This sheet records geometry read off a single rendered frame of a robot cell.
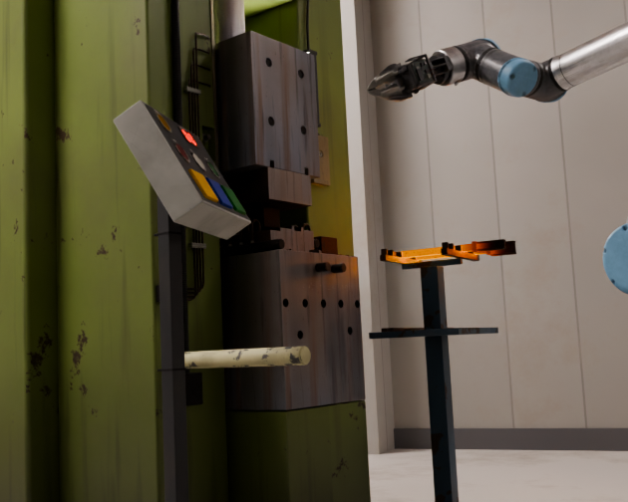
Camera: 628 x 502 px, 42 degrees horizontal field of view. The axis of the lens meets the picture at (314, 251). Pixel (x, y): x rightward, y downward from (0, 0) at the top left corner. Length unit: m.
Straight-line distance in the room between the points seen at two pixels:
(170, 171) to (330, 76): 1.29
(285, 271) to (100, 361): 0.58
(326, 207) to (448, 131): 2.42
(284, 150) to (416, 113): 2.83
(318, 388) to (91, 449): 0.66
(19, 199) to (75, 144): 0.23
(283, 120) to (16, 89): 0.81
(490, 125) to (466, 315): 1.14
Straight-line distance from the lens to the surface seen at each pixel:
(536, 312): 4.91
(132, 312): 2.30
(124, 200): 2.35
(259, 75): 2.47
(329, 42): 3.05
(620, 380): 4.85
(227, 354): 2.11
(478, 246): 2.73
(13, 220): 2.61
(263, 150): 2.41
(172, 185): 1.81
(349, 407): 2.52
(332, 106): 2.97
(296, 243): 2.46
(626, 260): 1.76
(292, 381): 2.31
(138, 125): 1.88
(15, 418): 2.58
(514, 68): 2.04
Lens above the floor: 0.64
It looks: 7 degrees up
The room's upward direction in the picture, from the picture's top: 3 degrees counter-clockwise
